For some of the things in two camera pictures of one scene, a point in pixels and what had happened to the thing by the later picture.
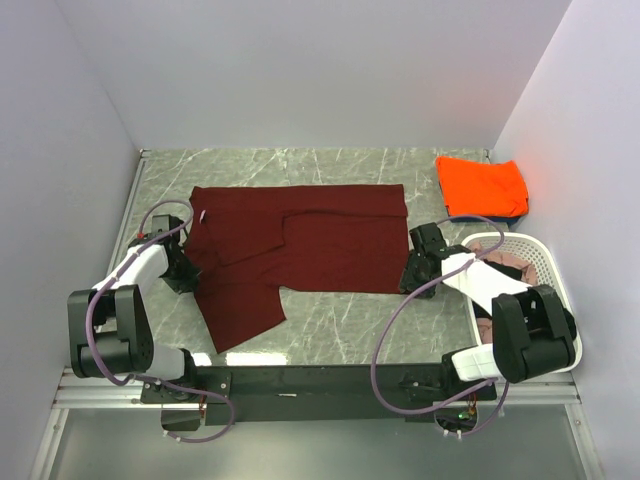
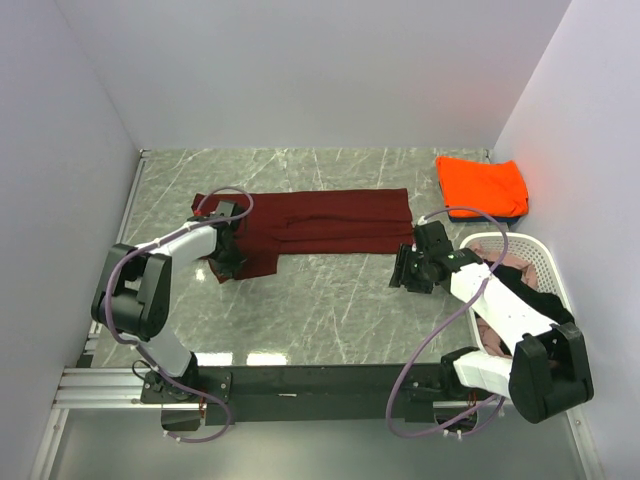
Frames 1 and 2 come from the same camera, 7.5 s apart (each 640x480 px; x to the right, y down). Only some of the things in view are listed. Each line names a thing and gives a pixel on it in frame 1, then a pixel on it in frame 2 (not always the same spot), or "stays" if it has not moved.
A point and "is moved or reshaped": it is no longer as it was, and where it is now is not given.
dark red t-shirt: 251,243 is moved or reshaped
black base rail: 240,395 stays
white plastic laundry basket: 538,250 stays
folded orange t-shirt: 482,188 stays
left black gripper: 187,282 to 231,266
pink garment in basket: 528,277 stays
